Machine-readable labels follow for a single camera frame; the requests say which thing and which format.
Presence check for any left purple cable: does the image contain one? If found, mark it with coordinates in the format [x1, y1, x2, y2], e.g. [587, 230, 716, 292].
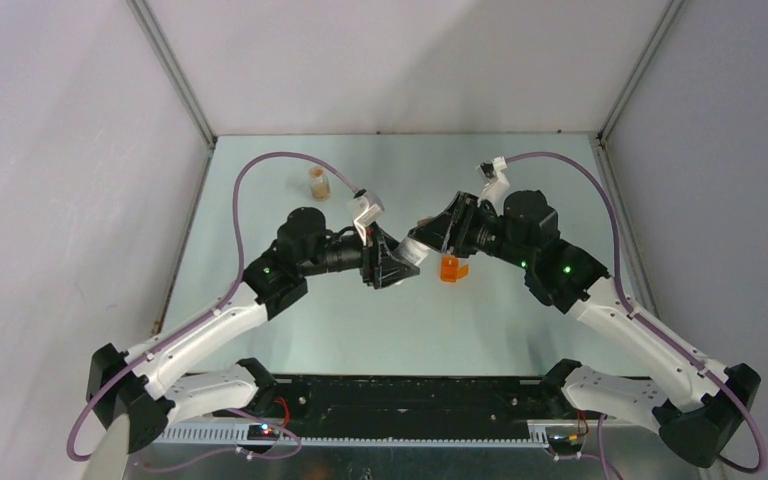
[65, 151, 362, 463]

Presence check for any white pill bottle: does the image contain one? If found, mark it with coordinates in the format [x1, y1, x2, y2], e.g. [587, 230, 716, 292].
[395, 238, 432, 266]

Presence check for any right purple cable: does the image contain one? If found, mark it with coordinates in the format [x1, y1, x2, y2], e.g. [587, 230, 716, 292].
[503, 151, 768, 475]

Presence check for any purple cable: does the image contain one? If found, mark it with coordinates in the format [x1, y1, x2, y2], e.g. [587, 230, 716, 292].
[503, 151, 768, 475]
[65, 151, 362, 463]

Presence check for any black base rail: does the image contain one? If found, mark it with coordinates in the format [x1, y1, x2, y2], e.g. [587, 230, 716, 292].
[243, 374, 580, 441]

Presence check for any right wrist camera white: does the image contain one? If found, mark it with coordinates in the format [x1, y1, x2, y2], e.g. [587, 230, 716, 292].
[477, 156, 510, 206]

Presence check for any circuit board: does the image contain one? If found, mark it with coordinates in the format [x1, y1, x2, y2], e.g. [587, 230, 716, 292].
[246, 423, 282, 442]
[546, 434, 587, 457]

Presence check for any right circuit board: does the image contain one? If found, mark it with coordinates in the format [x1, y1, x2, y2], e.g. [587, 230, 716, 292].
[546, 434, 587, 457]

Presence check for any amber glass pill bottle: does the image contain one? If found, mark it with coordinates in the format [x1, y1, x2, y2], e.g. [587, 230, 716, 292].
[308, 166, 330, 201]

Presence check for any orange pill organizer box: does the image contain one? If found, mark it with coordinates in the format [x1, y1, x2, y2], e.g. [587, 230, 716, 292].
[439, 255, 469, 284]

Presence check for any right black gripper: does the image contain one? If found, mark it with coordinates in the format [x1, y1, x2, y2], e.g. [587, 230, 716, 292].
[408, 192, 533, 271]

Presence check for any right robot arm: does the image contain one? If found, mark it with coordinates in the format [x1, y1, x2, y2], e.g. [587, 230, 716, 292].
[408, 190, 761, 468]

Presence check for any left circuit board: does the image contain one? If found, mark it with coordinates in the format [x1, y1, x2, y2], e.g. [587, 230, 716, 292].
[246, 423, 282, 442]

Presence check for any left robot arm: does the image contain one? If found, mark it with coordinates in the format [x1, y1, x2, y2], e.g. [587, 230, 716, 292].
[87, 207, 430, 454]

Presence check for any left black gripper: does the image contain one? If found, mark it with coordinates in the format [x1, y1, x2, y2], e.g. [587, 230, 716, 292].
[299, 220, 418, 289]

